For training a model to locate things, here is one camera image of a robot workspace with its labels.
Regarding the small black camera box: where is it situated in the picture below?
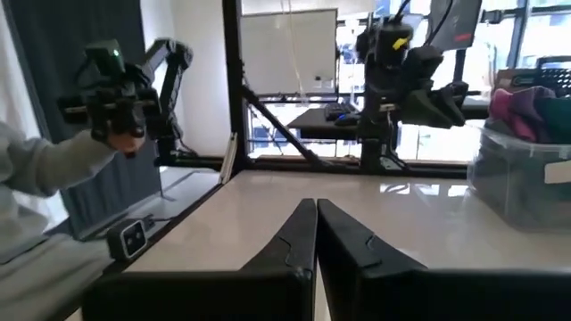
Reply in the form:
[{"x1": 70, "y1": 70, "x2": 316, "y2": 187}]
[{"x1": 105, "y1": 217, "x2": 149, "y2": 262}]

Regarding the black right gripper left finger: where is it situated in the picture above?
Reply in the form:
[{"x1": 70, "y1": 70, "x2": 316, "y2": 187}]
[{"x1": 82, "y1": 199, "x2": 319, "y2": 321}]

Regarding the dark green towel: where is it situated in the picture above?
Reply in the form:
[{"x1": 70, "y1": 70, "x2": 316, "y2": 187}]
[{"x1": 534, "y1": 95, "x2": 571, "y2": 145}]

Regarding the person's forearm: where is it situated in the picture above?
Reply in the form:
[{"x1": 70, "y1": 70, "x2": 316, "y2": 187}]
[{"x1": 0, "y1": 120, "x2": 118, "y2": 202}]

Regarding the purple towel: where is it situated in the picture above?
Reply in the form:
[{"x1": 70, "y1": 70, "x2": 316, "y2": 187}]
[{"x1": 508, "y1": 85, "x2": 558, "y2": 139}]

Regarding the white strip on frame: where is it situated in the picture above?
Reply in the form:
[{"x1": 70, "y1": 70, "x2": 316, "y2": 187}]
[{"x1": 219, "y1": 131, "x2": 239, "y2": 185}]

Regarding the black cable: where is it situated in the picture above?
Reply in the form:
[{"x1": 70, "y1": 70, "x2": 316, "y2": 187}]
[{"x1": 142, "y1": 212, "x2": 180, "y2": 225}]

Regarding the black diagonal frame brace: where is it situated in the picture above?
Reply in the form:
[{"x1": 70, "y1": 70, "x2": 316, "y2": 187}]
[{"x1": 243, "y1": 84, "x2": 332, "y2": 169}]

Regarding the black keyboard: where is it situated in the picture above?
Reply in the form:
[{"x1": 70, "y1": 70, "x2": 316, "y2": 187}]
[{"x1": 324, "y1": 103, "x2": 354, "y2": 122}]

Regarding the black frame post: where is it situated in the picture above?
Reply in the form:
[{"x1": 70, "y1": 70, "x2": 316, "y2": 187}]
[{"x1": 221, "y1": 0, "x2": 246, "y2": 173}]

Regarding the black horizontal frame rail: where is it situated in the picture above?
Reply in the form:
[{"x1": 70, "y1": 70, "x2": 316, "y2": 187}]
[{"x1": 155, "y1": 153, "x2": 469, "y2": 180}]

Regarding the black desk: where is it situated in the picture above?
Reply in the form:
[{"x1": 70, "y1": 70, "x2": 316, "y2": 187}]
[{"x1": 286, "y1": 95, "x2": 490, "y2": 142}]

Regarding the person's hand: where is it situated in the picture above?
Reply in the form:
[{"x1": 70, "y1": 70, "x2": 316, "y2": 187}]
[{"x1": 106, "y1": 131, "x2": 146, "y2": 159}]

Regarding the black plastic crate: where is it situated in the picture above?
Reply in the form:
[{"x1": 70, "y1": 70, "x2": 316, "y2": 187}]
[{"x1": 508, "y1": 55, "x2": 571, "y2": 97}]

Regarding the dark curtain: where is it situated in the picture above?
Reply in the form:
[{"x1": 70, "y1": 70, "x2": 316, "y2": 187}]
[{"x1": 6, "y1": 0, "x2": 162, "y2": 238}]

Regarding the black computer mouse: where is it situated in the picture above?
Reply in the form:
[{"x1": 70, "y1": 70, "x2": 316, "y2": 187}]
[{"x1": 334, "y1": 113, "x2": 362, "y2": 128}]

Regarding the clear plastic bin white label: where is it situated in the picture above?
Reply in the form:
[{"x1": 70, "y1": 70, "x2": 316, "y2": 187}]
[{"x1": 467, "y1": 119, "x2": 571, "y2": 235}]

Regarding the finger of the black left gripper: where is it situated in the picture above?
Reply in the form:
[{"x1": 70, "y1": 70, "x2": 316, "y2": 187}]
[
  {"x1": 430, "y1": 81, "x2": 470, "y2": 128},
  {"x1": 400, "y1": 88, "x2": 455, "y2": 130}
]

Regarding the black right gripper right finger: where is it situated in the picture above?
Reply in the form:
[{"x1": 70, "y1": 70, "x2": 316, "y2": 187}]
[{"x1": 317, "y1": 199, "x2": 571, "y2": 321}]

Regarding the pink towel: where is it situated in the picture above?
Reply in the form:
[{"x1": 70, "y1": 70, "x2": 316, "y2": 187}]
[{"x1": 488, "y1": 87, "x2": 539, "y2": 144}]

